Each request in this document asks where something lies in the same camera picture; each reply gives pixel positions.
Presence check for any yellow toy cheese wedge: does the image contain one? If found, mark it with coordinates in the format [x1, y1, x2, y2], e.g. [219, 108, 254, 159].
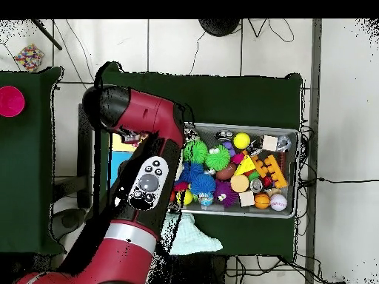
[235, 155, 258, 175]

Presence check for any white polka dot cloth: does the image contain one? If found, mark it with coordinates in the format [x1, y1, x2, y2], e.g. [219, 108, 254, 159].
[121, 133, 146, 146]

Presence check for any wooden box with three holes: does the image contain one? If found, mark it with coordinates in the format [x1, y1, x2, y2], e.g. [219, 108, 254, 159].
[109, 132, 149, 189]

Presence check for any clear mesh bin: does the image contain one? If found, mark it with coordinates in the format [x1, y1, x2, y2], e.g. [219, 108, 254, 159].
[174, 120, 300, 219]

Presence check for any blue spiky ball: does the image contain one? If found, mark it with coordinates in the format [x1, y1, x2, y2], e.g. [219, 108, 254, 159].
[190, 173, 218, 197]

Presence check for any purple spiky ball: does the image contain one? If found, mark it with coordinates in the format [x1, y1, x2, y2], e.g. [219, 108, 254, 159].
[216, 180, 238, 207]

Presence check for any yellow tennis ball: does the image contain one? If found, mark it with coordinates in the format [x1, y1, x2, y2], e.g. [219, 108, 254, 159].
[232, 132, 251, 149]

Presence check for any dark green tablecloth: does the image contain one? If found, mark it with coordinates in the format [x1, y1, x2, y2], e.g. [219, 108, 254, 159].
[94, 61, 304, 257]
[0, 67, 63, 255]

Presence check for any plain wooden cube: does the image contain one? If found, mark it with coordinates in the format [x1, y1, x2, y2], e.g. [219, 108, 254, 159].
[263, 135, 280, 152]

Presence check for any mint green cloth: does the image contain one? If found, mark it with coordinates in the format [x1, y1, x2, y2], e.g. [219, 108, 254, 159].
[168, 212, 224, 257]

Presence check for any small orange basketball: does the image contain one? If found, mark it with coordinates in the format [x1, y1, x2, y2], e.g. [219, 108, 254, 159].
[254, 192, 272, 209]

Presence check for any orange toy building block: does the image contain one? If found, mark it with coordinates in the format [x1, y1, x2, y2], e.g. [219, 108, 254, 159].
[254, 155, 289, 190]

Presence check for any white baseball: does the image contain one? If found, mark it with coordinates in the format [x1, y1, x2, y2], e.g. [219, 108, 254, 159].
[269, 193, 289, 212]

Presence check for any black chair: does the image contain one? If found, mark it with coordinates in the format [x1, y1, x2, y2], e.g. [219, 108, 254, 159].
[52, 103, 95, 237]

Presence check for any black round stand base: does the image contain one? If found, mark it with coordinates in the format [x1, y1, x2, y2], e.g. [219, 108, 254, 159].
[198, 18, 241, 36]

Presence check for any pink cup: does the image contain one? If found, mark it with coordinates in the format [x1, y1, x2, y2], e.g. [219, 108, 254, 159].
[0, 85, 26, 118]

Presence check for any black rod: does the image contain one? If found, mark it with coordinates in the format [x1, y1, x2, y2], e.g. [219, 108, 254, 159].
[30, 19, 63, 51]

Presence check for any multicoloured patterned object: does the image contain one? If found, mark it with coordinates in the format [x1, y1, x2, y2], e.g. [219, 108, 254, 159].
[13, 43, 45, 72]

